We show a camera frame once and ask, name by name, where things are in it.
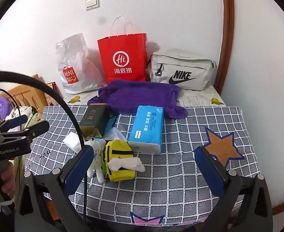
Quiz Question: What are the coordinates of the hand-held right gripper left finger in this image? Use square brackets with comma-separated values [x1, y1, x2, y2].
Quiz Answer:
[14, 146, 95, 232]

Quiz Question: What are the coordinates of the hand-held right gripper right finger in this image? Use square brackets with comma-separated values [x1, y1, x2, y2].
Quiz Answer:
[194, 146, 280, 232]

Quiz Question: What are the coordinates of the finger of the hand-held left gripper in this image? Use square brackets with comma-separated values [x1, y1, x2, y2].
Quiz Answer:
[0, 120, 50, 148]
[0, 114, 28, 136]

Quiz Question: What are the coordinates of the white cloth drawstring pouch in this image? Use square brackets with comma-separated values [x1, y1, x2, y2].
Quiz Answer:
[85, 139, 106, 183]

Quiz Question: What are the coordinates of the white square tissue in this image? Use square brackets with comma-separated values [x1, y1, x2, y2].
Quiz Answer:
[63, 132, 82, 153]

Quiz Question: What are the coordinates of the clear plastic pouch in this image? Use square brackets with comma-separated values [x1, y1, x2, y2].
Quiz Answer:
[103, 127, 129, 145]

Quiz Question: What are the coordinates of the person's left hand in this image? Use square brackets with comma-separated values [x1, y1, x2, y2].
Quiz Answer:
[0, 161, 16, 200]

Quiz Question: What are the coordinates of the white spotted plush toy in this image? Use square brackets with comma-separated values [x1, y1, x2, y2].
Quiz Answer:
[5, 106, 34, 122]

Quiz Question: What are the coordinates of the purple plush toy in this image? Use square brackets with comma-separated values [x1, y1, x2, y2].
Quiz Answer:
[0, 97, 11, 122]

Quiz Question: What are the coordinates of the light wooden furniture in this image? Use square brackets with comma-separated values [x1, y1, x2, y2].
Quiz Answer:
[5, 74, 48, 121]

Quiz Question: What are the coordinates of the grey checked blanket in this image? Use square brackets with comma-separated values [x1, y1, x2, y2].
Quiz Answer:
[24, 105, 262, 232]

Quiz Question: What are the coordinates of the red edged brown box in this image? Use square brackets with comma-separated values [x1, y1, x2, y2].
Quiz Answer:
[45, 82, 58, 95]

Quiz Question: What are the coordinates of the dark green tin box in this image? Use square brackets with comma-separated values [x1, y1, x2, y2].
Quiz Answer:
[79, 103, 109, 139]

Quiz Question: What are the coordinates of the blue tissue pack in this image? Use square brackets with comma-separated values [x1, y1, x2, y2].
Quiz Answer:
[127, 105, 165, 154]

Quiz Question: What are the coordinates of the white plastic shopping bag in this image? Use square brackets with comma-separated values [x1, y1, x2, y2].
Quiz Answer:
[55, 32, 107, 95]

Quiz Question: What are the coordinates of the purple towel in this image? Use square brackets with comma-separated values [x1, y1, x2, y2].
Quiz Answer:
[87, 79, 189, 119]

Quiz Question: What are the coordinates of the grey sling bag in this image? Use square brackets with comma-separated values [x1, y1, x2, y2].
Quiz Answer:
[147, 49, 218, 91]

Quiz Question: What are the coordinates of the red paper shopping bag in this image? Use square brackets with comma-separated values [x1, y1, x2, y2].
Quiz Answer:
[97, 16, 148, 84]

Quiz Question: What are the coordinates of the thick black cable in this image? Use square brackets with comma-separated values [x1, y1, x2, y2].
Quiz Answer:
[0, 71, 89, 232]

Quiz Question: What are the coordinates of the brown wooden frame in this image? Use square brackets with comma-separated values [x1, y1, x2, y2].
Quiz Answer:
[214, 0, 235, 95]

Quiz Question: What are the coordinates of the white wall switch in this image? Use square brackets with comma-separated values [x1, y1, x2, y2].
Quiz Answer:
[85, 0, 100, 11]

